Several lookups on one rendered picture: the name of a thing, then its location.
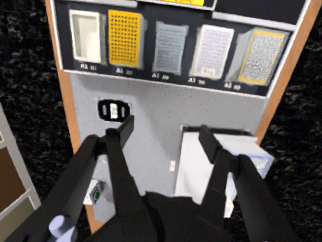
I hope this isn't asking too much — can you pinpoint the black flat nest plate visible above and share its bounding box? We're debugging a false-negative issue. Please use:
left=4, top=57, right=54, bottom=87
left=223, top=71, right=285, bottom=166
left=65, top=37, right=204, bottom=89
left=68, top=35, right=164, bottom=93
left=96, top=97, right=131, bottom=123

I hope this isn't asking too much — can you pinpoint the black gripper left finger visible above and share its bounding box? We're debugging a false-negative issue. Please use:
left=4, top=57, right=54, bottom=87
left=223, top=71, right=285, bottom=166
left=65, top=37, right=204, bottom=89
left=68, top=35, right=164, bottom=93
left=3, top=115, right=157, bottom=242

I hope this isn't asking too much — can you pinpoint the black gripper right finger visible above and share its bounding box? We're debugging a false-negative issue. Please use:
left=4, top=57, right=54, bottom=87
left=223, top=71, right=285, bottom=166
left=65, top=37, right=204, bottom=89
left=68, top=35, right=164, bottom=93
left=188, top=124, right=301, bottom=242

